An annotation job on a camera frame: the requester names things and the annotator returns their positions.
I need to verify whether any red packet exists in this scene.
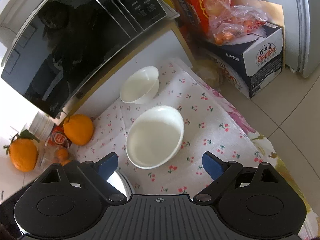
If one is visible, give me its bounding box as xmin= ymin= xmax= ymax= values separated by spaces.
xmin=49 ymin=126 xmax=72 ymax=148

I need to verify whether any white refrigerator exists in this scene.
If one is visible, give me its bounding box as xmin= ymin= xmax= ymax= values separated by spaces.
xmin=282 ymin=0 xmax=320 ymax=79

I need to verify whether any pale yellow bag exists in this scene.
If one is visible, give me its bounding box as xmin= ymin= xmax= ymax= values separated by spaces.
xmin=194 ymin=59 xmax=225 ymax=92

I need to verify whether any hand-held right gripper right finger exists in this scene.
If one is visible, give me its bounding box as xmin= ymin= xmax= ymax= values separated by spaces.
xmin=194 ymin=151 xmax=283 ymax=204

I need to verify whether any white wall socket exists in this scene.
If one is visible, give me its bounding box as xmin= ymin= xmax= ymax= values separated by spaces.
xmin=7 ymin=127 xmax=19 ymax=140

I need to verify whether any glass jar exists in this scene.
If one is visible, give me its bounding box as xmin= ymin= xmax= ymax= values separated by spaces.
xmin=37 ymin=132 xmax=75 ymax=168

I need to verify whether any large orange with leaves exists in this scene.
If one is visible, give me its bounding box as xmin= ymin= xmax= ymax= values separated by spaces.
xmin=3 ymin=129 xmax=40 ymax=172

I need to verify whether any stack of white containers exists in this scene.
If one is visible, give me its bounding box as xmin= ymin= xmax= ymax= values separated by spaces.
xmin=25 ymin=111 xmax=59 ymax=140

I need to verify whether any floral table cover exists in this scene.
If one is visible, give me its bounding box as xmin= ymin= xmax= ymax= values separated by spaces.
xmin=190 ymin=80 xmax=320 ymax=240

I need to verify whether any white and dark cardboard box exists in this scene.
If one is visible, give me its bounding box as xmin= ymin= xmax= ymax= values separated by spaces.
xmin=200 ymin=21 xmax=287 ymax=100

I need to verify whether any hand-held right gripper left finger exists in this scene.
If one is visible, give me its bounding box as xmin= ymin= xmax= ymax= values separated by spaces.
xmin=37 ymin=152 xmax=127 ymax=204

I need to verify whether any heap of small oranges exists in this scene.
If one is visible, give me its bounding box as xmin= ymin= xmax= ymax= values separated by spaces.
xmin=56 ymin=149 xmax=72 ymax=165

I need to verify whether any black microwave oven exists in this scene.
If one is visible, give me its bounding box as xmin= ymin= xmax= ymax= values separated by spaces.
xmin=0 ymin=0 xmax=168 ymax=119

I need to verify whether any plastic bag of oranges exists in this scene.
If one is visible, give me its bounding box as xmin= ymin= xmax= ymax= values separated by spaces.
xmin=204 ymin=0 xmax=269 ymax=46

